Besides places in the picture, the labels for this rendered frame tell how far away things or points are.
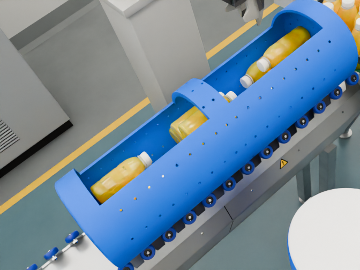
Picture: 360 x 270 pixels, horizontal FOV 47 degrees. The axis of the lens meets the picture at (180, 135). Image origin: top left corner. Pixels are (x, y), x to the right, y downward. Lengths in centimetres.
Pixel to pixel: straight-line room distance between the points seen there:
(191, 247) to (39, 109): 179
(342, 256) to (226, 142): 37
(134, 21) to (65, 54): 194
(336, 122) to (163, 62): 88
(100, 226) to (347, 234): 57
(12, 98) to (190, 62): 118
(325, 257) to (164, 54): 123
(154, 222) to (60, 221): 163
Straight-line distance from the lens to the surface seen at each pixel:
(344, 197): 108
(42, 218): 270
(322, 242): 103
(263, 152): 124
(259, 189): 130
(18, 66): 261
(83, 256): 130
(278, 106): 110
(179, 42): 195
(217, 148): 103
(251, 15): 109
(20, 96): 271
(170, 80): 202
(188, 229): 121
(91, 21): 387
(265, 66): 127
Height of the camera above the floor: 199
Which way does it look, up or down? 50 degrees down
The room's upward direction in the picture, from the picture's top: 25 degrees counter-clockwise
